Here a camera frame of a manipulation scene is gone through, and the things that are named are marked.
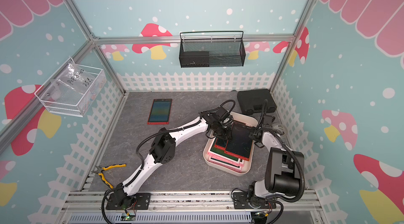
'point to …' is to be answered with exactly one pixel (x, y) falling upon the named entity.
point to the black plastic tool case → (251, 101)
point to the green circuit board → (128, 216)
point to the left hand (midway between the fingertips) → (230, 140)
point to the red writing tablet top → (160, 112)
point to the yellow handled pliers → (100, 170)
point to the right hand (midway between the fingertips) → (253, 133)
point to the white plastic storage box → (240, 117)
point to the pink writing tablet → (220, 153)
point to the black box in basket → (194, 59)
